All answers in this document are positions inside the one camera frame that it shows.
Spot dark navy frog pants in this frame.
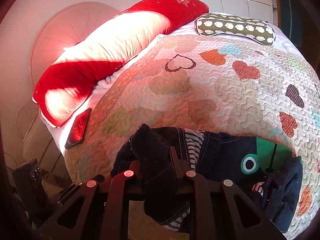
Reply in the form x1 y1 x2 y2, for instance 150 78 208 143
110 124 303 232

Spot red and white body pillow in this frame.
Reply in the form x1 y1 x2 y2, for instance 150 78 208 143
33 0 209 127

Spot olive green patterned pillow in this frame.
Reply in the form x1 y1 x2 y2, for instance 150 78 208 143
194 12 276 46

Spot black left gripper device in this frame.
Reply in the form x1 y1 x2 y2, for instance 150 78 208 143
11 157 83 228

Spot round pink headboard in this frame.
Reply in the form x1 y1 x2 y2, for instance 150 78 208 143
29 2 119 85

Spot patchwork heart quilt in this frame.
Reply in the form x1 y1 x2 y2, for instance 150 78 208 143
65 35 319 239

